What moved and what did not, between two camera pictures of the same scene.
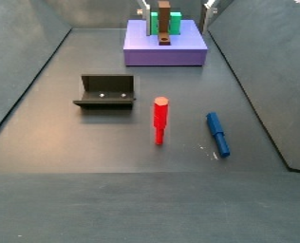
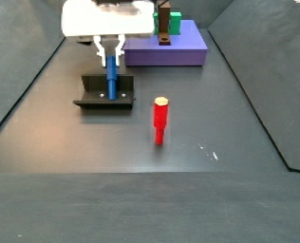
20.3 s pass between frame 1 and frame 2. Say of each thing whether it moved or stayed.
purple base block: stayed
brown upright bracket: stayed
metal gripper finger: moved
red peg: stayed
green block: stayed
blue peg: moved
